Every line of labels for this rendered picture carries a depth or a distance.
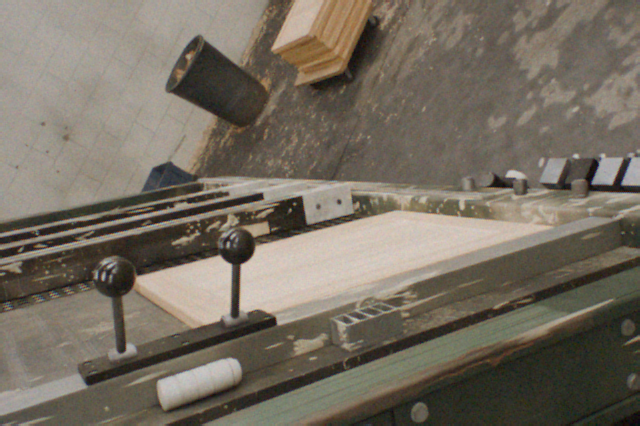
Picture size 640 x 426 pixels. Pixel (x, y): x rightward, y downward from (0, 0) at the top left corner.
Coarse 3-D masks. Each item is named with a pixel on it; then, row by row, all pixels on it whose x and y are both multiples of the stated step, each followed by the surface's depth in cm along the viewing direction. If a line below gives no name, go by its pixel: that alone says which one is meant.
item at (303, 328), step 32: (576, 224) 100; (608, 224) 98; (480, 256) 91; (512, 256) 91; (544, 256) 93; (576, 256) 96; (384, 288) 83; (416, 288) 84; (448, 288) 86; (480, 288) 88; (288, 320) 77; (320, 320) 78; (192, 352) 72; (224, 352) 73; (256, 352) 75; (288, 352) 77; (64, 384) 69; (96, 384) 67; (128, 384) 69; (0, 416) 64; (32, 416) 65; (64, 416) 66; (96, 416) 68
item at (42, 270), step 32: (320, 192) 160; (160, 224) 148; (192, 224) 147; (224, 224) 150; (288, 224) 157; (32, 256) 133; (64, 256) 136; (96, 256) 138; (128, 256) 141; (160, 256) 144; (0, 288) 131; (32, 288) 133
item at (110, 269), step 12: (108, 264) 63; (120, 264) 64; (132, 264) 65; (96, 276) 63; (108, 276) 63; (120, 276) 63; (132, 276) 64; (96, 288) 64; (108, 288) 63; (120, 288) 63; (132, 288) 65; (120, 300) 66; (120, 312) 67; (120, 324) 68; (120, 336) 69; (120, 348) 69; (132, 348) 70; (120, 360) 70
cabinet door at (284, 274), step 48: (288, 240) 135; (336, 240) 129; (384, 240) 122; (432, 240) 116; (480, 240) 109; (144, 288) 116; (192, 288) 109; (240, 288) 105; (288, 288) 100; (336, 288) 95
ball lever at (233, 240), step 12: (240, 228) 70; (228, 240) 69; (240, 240) 69; (252, 240) 69; (228, 252) 69; (240, 252) 68; (252, 252) 69; (240, 264) 70; (240, 276) 72; (240, 312) 76; (228, 324) 75
